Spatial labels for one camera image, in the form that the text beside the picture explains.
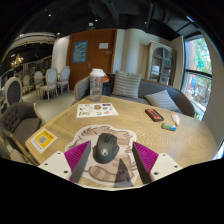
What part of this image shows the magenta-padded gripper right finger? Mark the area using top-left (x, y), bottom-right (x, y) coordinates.
top-left (131, 140), bottom-right (184, 185)

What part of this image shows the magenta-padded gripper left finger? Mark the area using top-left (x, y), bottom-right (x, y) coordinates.
top-left (38, 139), bottom-right (93, 184)

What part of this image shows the black computer mouse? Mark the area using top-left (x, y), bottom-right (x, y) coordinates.
top-left (92, 132), bottom-right (120, 165)

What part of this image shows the cat-shaped printed mouse pad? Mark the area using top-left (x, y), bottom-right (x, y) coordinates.
top-left (64, 124), bottom-right (138, 188)

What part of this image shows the yellow code sticker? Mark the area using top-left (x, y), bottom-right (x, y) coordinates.
top-left (29, 127), bottom-right (58, 155)

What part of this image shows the green and blue small pack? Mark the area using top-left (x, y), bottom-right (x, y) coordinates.
top-left (161, 122), bottom-right (178, 132)

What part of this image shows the grey tufted armchair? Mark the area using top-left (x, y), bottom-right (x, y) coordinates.
top-left (0, 101), bottom-right (47, 166)

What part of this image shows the black box with red print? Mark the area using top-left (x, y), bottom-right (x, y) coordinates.
top-left (144, 108), bottom-right (165, 123)

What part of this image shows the flat striped cushion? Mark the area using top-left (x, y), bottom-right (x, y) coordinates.
top-left (144, 89), bottom-right (181, 113)

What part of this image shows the grey curved sofa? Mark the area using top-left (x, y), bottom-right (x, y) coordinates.
top-left (73, 73), bottom-right (196, 118)

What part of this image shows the white sticker sheet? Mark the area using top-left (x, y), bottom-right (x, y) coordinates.
top-left (75, 102), bottom-right (119, 119)

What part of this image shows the oval-back grey chair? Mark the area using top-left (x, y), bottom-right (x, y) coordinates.
top-left (1, 76), bottom-right (24, 108)

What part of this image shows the group of white chairs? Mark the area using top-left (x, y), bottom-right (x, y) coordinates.
top-left (21, 65), bottom-right (72, 102)

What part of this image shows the clear shaker bottle white lid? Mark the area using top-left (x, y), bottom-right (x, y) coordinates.
top-left (88, 68), bottom-right (107, 103)

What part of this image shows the large striped cushion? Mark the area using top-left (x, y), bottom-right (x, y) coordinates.
top-left (111, 69), bottom-right (143, 100)

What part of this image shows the black bag with orange top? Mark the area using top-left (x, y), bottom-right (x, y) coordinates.
top-left (101, 74), bottom-right (116, 97)

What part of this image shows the large window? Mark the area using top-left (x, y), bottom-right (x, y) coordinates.
top-left (181, 33), bottom-right (214, 121)

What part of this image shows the cream glass-door cabinet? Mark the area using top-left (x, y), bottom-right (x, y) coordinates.
top-left (145, 40), bottom-right (177, 86)

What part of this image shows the chandelier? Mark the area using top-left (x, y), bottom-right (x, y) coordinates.
top-left (10, 53), bottom-right (25, 69)

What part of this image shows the orange-brown door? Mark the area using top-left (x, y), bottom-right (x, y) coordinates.
top-left (65, 28), bottom-right (118, 90)

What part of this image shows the blue poster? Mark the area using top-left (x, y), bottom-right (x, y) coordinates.
top-left (72, 40), bottom-right (89, 64)

